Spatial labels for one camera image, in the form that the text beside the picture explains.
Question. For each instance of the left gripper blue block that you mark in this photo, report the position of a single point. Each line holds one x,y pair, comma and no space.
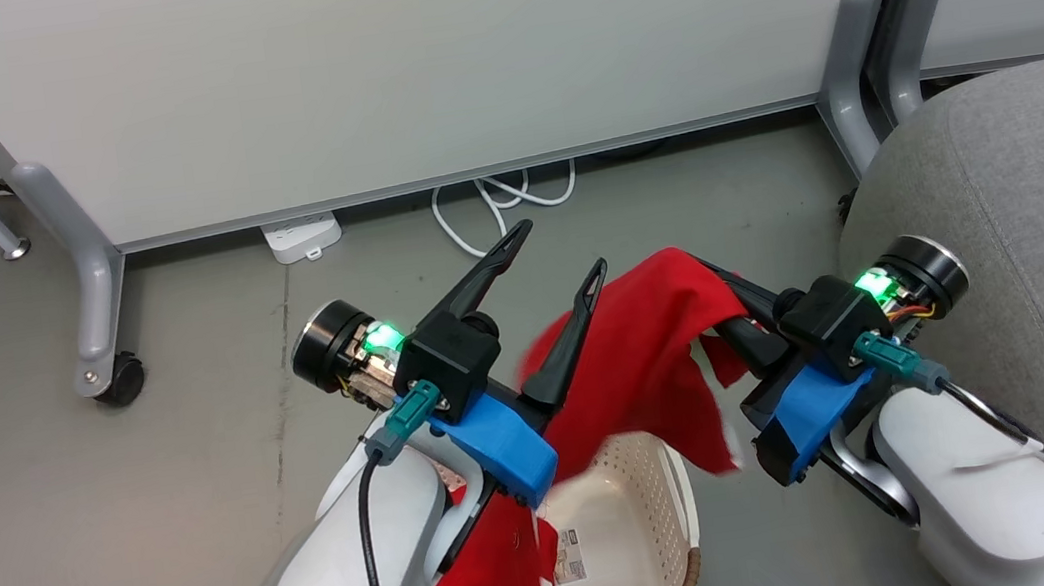
332,343

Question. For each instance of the right gripper blue block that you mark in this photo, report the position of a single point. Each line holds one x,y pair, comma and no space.
816,416

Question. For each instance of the red clothing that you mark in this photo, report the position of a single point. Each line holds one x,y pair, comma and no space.
642,358

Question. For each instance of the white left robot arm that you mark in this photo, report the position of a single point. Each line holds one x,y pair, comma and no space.
335,560

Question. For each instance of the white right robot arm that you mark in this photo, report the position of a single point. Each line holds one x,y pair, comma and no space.
995,513

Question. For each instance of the beige plastic laundry basket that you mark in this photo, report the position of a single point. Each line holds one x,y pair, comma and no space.
621,512

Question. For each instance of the small black caster wheel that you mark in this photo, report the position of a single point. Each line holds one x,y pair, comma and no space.
844,208

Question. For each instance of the white power strip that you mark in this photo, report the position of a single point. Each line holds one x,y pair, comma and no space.
303,236

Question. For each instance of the paper label sticker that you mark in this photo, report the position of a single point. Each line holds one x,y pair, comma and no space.
569,557

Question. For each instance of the large white partition panel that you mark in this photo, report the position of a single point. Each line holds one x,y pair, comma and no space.
400,57

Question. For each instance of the grey partition foot with caster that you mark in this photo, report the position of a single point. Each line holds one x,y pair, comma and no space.
93,289

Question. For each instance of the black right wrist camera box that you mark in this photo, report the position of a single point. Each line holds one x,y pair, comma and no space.
828,318

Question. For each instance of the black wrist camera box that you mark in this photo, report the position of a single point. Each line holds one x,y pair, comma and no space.
828,318
449,353

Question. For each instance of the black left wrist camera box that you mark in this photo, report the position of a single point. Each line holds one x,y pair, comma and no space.
449,353

